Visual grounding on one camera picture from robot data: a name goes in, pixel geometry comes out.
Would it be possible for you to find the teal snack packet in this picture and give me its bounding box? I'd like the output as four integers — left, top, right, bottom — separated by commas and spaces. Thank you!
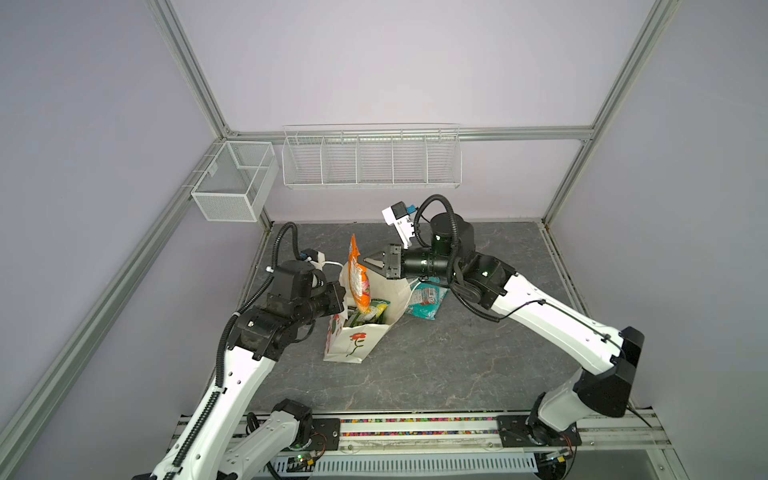
406, 282, 449, 320

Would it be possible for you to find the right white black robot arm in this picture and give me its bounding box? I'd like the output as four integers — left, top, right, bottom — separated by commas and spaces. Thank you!
360, 203, 644, 446

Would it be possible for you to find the orange snack packet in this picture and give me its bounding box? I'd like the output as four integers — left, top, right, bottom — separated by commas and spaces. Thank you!
348, 235, 371, 313

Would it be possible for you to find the green snack packet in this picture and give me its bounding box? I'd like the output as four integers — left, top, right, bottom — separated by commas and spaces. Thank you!
345, 299, 390, 328

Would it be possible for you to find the white wire shelf basket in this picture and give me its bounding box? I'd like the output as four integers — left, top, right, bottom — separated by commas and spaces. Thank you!
282, 123, 463, 189

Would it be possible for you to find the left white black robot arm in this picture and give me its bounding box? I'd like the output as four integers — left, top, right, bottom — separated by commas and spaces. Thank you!
146, 222, 345, 479

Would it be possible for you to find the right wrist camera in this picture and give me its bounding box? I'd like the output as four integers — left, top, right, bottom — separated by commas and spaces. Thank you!
382, 201, 417, 249

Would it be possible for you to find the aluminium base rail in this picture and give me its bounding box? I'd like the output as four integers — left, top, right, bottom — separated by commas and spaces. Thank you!
148, 403, 688, 479

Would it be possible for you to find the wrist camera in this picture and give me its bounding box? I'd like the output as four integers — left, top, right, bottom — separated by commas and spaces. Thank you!
300, 248, 327, 270
382, 201, 417, 249

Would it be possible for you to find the white flower paper bag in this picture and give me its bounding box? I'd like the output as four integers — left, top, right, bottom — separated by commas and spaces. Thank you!
324, 263, 418, 364

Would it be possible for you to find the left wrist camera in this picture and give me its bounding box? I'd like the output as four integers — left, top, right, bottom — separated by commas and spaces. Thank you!
300, 248, 327, 270

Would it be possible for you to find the white mesh box basket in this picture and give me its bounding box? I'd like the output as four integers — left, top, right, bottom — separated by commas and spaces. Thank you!
191, 141, 279, 223

